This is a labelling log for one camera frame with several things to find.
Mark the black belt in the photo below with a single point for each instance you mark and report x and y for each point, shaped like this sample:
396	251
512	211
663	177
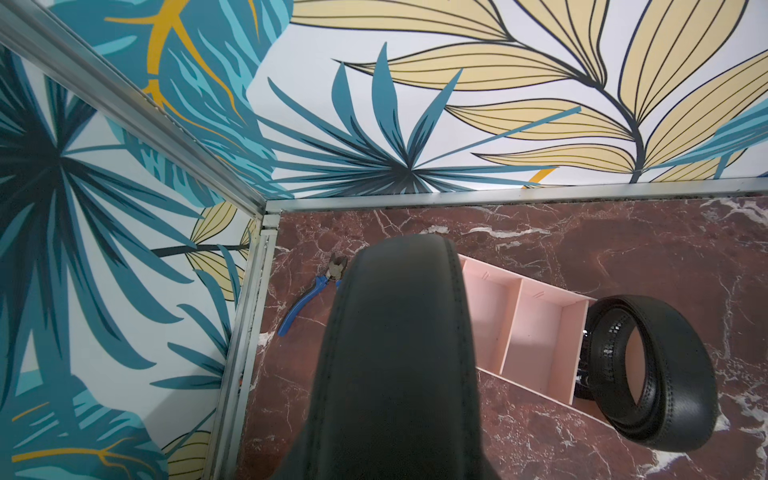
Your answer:
678	404
395	392

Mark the pink compartment storage tray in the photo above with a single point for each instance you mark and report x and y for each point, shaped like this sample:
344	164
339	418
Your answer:
527	332

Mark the blue handled pliers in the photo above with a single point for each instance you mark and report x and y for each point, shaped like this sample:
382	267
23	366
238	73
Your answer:
333	275

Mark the left aluminium frame post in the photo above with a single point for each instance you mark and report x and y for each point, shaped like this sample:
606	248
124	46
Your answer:
33	32

